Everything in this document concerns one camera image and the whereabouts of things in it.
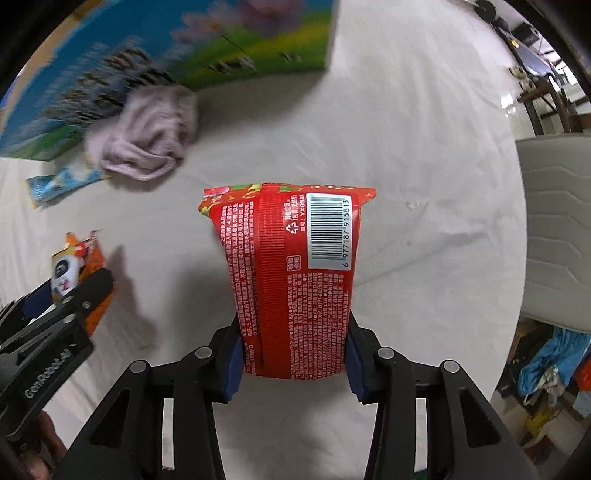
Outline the orange panda snack packet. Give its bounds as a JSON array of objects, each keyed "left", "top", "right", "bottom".
[{"left": 50, "top": 230, "right": 117, "bottom": 336}]

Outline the white padded chair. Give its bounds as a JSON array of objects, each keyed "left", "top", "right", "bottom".
[{"left": 514, "top": 131, "right": 591, "bottom": 333}]

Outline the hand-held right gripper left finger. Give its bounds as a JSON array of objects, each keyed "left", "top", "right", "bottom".
[{"left": 65, "top": 314, "right": 244, "bottom": 480}]

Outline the blue cloth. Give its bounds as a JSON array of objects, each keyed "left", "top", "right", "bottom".
[{"left": 517, "top": 327, "right": 591, "bottom": 407}]

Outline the blue snack packet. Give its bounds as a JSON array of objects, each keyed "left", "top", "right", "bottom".
[{"left": 26, "top": 161, "right": 112, "bottom": 209}]

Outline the dark wooden table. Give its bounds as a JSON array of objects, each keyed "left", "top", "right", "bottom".
[{"left": 516, "top": 74, "right": 591, "bottom": 136}]

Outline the lilac cloth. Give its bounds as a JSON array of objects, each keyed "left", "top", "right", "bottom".
[{"left": 84, "top": 85, "right": 201, "bottom": 181}]

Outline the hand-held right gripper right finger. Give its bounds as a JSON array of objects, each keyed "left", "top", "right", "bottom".
[{"left": 344, "top": 313, "right": 541, "bottom": 480}]

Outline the red snack packet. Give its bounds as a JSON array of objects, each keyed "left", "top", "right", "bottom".
[{"left": 198, "top": 182, "right": 378, "bottom": 380}]

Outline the person's left hand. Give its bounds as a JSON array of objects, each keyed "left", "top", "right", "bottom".
[{"left": 18, "top": 410, "right": 70, "bottom": 480}]

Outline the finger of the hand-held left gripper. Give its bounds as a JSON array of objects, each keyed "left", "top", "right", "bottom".
[
  {"left": 0, "top": 276, "right": 60, "bottom": 341},
  {"left": 0, "top": 268, "right": 115, "bottom": 357}
]

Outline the colourful printed cardboard box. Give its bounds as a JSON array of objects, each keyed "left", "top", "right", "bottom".
[{"left": 0, "top": 0, "right": 341, "bottom": 162}]

